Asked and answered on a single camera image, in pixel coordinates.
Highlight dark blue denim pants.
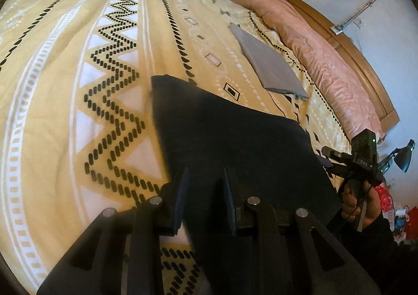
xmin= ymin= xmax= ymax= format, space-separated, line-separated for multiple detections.
xmin=149 ymin=74 xmax=342 ymax=295

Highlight right hand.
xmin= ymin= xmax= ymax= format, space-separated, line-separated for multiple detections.
xmin=341 ymin=181 xmax=381 ymax=231

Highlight black desk lamp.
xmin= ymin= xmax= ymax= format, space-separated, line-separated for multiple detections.
xmin=378 ymin=139 xmax=416 ymax=174

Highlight wooden bed headboard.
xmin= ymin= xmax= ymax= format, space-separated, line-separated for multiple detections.
xmin=287 ymin=0 xmax=400 ymax=133

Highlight yellow patterned bed sheet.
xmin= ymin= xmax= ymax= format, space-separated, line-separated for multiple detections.
xmin=1 ymin=0 xmax=351 ymax=294

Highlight grey folded cloth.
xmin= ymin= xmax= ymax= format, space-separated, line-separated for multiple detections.
xmin=229 ymin=24 xmax=308 ymax=99

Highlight pink quilted blanket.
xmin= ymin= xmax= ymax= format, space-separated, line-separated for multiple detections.
xmin=232 ymin=0 xmax=386 ymax=140

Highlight white cable conduit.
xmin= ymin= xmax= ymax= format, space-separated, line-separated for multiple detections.
xmin=330 ymin=0 xmax=385 ymax=36

